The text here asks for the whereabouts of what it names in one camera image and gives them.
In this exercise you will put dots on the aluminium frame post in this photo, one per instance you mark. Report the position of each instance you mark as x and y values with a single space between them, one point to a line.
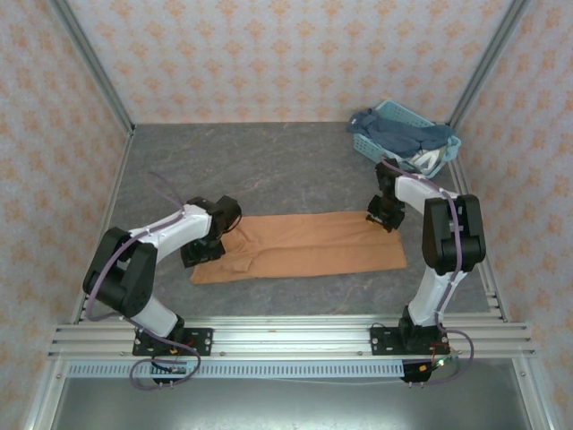
492 54
89 56

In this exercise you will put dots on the orange printed t-shirt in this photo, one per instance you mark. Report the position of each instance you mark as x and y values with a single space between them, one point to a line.
313 251

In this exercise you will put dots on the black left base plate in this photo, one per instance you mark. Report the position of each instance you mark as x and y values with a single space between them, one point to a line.
201 342

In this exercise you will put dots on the light blue plastic basket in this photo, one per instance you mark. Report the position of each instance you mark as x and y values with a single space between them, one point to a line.
371 148

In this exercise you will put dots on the aluminium frame leg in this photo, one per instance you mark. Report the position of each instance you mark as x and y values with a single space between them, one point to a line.
537 403
42 403

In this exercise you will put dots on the dark blue t-shirt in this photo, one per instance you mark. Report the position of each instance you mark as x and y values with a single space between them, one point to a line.
398 134

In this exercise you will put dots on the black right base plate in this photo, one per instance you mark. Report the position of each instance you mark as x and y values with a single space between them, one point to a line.
380 342

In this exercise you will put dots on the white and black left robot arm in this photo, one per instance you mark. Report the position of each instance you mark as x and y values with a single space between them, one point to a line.
174 233

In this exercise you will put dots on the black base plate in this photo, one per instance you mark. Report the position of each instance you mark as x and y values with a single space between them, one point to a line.
201 342
380 342

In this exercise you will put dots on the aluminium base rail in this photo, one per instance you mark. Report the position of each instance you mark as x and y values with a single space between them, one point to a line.
291 336

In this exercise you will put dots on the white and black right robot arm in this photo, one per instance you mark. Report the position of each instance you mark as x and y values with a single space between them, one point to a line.
427 295

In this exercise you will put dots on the white t-shirt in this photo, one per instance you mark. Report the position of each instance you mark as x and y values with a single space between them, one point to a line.
425 159

